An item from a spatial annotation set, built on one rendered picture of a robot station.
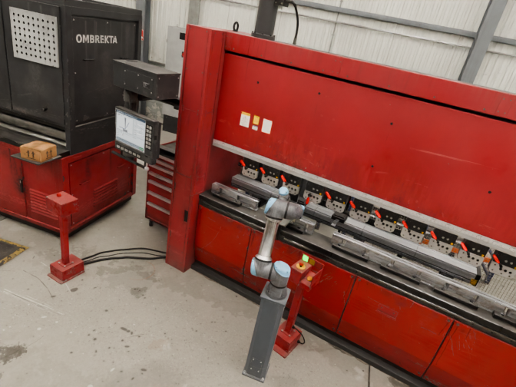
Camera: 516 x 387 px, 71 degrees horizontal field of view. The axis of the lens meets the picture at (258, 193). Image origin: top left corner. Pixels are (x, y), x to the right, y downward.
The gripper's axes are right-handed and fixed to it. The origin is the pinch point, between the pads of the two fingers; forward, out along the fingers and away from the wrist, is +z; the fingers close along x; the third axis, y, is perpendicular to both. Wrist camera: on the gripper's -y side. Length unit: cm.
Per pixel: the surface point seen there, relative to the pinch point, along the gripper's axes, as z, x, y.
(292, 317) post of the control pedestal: 33, -37, -71
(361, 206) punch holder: -20, -56, 21
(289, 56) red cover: -92, 28, 80
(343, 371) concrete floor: 60, -89, -86
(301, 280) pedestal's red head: 0, -37, -47
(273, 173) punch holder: -19.5, 20.8, 21.1
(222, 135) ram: -32, 77, 32
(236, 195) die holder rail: 8, 53, 0
